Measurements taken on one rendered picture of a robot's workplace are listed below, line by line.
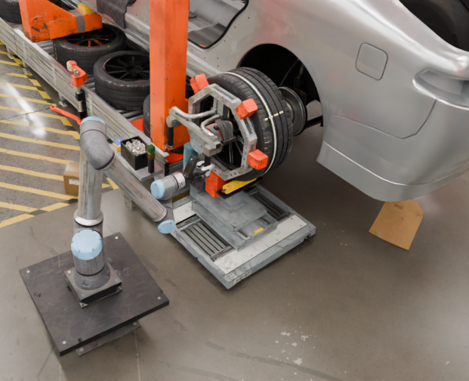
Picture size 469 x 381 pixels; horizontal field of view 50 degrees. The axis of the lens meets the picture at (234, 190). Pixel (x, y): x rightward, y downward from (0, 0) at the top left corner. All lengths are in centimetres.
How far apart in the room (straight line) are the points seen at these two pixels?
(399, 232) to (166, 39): 217
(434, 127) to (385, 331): 131
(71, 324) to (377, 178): 177
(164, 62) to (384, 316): 204
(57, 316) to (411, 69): 210
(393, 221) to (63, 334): 249
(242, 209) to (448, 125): 147
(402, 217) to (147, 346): 216
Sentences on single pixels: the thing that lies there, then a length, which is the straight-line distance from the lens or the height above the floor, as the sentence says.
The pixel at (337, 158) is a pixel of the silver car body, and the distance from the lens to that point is 297.
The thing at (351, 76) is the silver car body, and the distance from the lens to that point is 275.
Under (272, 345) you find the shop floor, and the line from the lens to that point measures 304.
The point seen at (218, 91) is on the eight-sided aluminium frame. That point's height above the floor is 112.
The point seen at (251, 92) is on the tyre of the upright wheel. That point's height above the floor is 116.
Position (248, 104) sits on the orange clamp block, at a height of 115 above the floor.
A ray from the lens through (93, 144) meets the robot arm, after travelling 230.
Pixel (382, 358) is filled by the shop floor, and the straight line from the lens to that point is 318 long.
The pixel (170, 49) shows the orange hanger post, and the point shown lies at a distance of 303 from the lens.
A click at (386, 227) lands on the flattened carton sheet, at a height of 1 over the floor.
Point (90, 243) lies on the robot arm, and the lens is 262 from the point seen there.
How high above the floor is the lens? 251
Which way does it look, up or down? 40 degrees down
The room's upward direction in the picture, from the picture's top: 7 degrees clockwise
